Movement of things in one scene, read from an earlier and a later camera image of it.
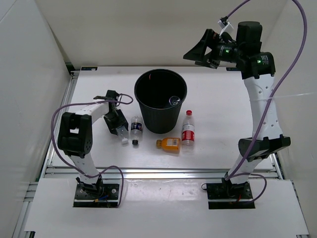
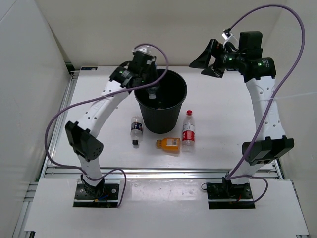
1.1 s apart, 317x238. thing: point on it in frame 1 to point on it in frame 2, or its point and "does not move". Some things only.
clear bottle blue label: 123,133 to 151,91
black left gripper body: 114,117 to 149,75
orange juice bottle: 170,144 does not move
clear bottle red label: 188,133 does not move
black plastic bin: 160,93 does not move
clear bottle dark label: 136,130 does not move
